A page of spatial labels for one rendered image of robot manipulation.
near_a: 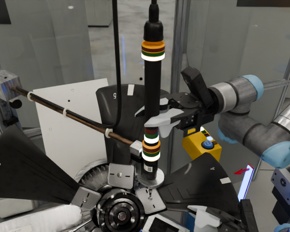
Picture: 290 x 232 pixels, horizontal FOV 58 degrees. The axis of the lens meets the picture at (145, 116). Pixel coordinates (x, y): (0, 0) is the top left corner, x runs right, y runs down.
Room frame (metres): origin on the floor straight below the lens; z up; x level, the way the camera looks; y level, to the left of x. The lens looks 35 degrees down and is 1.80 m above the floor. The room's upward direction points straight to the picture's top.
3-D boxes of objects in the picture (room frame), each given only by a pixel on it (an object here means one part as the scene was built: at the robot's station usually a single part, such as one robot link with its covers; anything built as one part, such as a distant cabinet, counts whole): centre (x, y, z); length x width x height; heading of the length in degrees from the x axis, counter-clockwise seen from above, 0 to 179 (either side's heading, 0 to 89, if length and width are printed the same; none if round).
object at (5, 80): (0.83, 0.50, 1.36); 0.10 x 0.07 x 0.08; 56
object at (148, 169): (0.47, -0.02, 1.47); 0.04 x 0.04 x 0.46
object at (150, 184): (0.48, -0.01, 1.32); 0.09 x 0.07 x 0.10; 56
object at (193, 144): (0.87, -0.25, 1.02); 0.16 x 0.10 x 0.11; 21
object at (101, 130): (0.64, 0.24, 1.36); 0.54 x 0.01 x 0.01; 56
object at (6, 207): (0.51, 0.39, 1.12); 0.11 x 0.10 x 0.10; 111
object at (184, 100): (0.54, -0.12, 1.45); 0.12 x 0.08 x 0.09; 120
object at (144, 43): (0.47, -0.02, 1.62); 0.04 x 0.04 x 0.03
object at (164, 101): (0.50, -0.02, 1.45); 0.09 x 0.03 x 0.06; 112
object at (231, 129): (0.60, -0.26, 1.35); 0.11 x 0.08 x 0.11; 30
